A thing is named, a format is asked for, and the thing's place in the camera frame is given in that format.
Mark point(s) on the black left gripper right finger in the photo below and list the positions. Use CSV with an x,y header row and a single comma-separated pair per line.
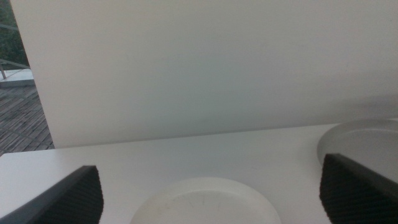
x,y
357,196

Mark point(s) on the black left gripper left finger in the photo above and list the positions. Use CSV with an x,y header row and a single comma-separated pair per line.
x,y
68,199

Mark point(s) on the grey shallow bowl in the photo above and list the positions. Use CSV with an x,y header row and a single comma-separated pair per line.
x,y
363,140

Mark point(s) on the white shallow bowl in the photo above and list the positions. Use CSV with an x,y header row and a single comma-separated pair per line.
x,y
205,202

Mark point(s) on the white ledge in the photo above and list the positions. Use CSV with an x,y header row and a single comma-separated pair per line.
x,y
17,79

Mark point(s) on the metal railing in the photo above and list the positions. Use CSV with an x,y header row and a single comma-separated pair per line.
x,y
15,63

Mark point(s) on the green bushes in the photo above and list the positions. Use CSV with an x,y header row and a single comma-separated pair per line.
x,y
7,40

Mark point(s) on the white backdrop board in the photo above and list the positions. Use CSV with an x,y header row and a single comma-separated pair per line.
x,y
202,62

